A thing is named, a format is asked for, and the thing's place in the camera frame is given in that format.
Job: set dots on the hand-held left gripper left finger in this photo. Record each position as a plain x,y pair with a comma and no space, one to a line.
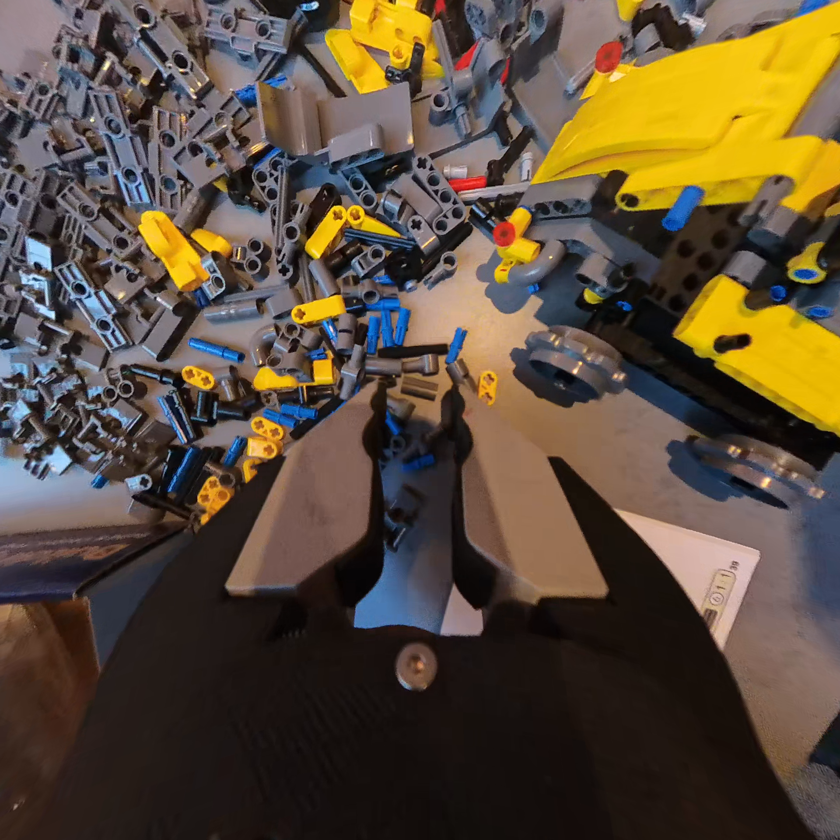
309,525

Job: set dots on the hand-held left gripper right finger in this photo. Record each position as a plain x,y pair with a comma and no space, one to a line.
525,525

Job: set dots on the pile of toy parts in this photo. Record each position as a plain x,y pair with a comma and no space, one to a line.
118,223

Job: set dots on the grey desk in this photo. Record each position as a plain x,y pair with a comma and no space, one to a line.
617,446

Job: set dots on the white instruction booklet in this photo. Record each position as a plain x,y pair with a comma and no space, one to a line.
696,565

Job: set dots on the dark blue cardboard box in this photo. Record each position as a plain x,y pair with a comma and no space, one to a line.
66,565

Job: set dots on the yellow black toy vehicle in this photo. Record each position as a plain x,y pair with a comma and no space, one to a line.
735,158

